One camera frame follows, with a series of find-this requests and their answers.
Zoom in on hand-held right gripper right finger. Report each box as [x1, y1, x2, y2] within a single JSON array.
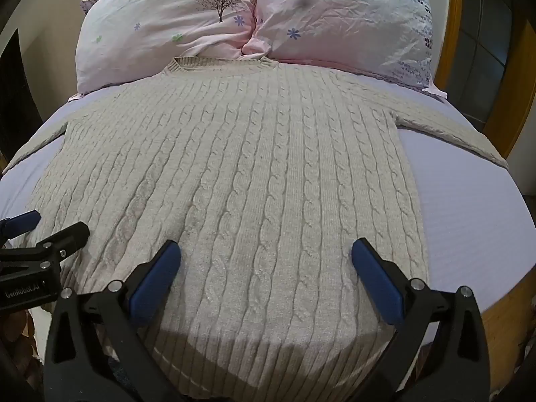
[[351, 237, 491, 402]]

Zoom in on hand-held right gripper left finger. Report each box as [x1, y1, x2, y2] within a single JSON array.
[[45, 240, 182, 402]]

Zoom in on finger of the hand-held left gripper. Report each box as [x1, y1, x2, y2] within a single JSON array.
[[0, 210, 42, 241], [0, 221, 90, 279]]

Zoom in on beige cable knit sweater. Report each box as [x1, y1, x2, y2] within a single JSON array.
[[2, 56, 509, 390]]

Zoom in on pink tree print pillow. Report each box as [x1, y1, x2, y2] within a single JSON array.
[[75, 0, 262, 95]]

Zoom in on pink floral pillow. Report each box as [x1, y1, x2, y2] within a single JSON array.
[[244, 0, 448, 100]]

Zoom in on wooden bed frame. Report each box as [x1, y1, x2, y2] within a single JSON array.
[[432, 0, 536, 402]]

